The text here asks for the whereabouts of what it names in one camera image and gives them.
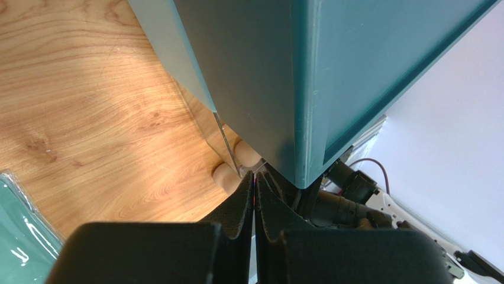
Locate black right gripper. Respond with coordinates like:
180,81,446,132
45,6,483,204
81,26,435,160
263,159,395,230

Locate clear acrylic drawer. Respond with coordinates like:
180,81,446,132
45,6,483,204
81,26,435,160
175,81,241,172

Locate gourd-shaped beige makeup sponge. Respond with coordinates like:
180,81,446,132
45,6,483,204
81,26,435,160
212,140,265,196

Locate teal drawer cabinet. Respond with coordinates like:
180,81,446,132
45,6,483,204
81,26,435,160
130,1,496,189

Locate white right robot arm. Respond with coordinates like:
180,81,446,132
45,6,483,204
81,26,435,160
264,160,503,283

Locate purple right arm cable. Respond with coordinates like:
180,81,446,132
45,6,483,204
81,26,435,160
348,157,392,196

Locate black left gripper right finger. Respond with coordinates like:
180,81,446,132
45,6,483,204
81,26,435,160
255,174,453,283

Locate teal mat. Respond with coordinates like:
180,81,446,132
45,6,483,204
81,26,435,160
1,169,64,283

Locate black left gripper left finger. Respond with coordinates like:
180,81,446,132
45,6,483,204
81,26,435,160
47,173,254,283

